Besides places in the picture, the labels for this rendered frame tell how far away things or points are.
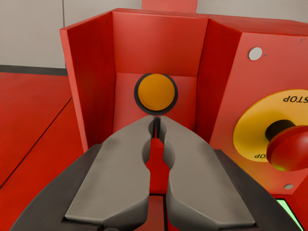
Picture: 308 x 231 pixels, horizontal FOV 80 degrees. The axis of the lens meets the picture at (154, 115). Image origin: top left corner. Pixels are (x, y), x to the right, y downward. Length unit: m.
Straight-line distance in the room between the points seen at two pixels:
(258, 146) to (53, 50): 0.97
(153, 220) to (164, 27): 0.18
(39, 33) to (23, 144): 0.60
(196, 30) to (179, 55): 0.03
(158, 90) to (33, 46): 0.93
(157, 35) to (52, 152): 0.40
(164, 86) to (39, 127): 0.48
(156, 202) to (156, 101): 0.10
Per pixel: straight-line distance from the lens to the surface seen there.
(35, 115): 0.68
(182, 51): 0.20
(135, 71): 0.21
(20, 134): 0.61
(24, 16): 1.06
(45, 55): 1.07
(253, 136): 0.17
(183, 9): 0.79
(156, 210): 0.19
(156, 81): 0.19
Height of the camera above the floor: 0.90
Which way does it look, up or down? 57 degrees down
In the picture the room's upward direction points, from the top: 180 degrees clockwise
